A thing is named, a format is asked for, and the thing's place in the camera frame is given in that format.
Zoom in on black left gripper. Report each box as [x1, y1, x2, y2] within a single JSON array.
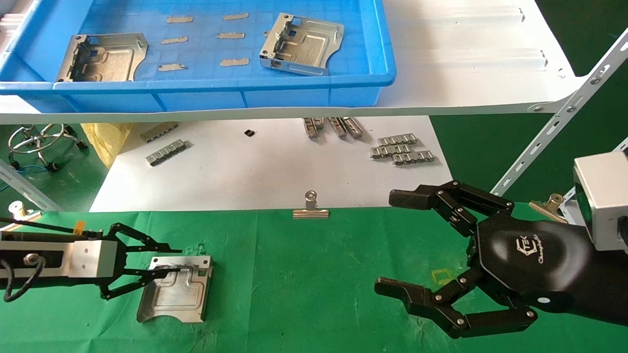
[[0, 223, 191, 301]]

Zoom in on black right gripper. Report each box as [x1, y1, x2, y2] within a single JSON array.
[[374, 180, 593, 340]]

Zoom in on metal bracket part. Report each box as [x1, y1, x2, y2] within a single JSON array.
[[260, 13, 345, 76], [136, 254, 213, 324], [56, 32, 150, 83]]

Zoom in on silver binder clip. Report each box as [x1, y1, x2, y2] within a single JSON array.
[[0, 202, 43, 231], [293, 191, 330, 219], [529, 194, 570, 225]]

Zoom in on yellow plastic bag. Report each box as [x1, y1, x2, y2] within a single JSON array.
[[81, 123, 133, 169]]

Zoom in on grey perforated shelf brace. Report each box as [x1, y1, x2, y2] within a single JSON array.
[[0, 161, 62, 212]]

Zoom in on green table cloth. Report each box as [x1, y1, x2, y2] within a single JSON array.
[[0, 203, 628, 353]]

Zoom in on white paper sheet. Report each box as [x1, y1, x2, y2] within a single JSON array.
[[90, 116, 454, 212]]

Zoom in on chrome chair base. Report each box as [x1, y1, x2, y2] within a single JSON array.
[[7, 124, 89, 172]]

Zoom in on white shelf board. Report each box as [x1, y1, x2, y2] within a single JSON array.
[[0, 0, 587, 125]]

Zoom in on blue plastic tray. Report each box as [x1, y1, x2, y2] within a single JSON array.
[[0, 0, 397, 112]]

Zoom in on white plastic stack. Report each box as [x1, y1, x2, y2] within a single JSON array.
[[0, 13, 25, 35]]

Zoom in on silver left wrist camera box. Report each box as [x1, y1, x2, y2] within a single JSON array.
[[0, 240, 119, 279]]

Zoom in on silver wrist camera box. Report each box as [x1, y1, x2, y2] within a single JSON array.
[[0, 240, 119, 279], [573, 151, 628, 252]]

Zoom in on black camera cable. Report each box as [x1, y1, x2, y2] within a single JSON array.
[[0, 255, 47, 302]]

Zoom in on blue cable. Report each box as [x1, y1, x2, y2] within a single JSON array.
[[0, 164, 50, 192]]

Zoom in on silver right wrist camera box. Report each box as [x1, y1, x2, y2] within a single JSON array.
[[573, 151, 628, 252]]

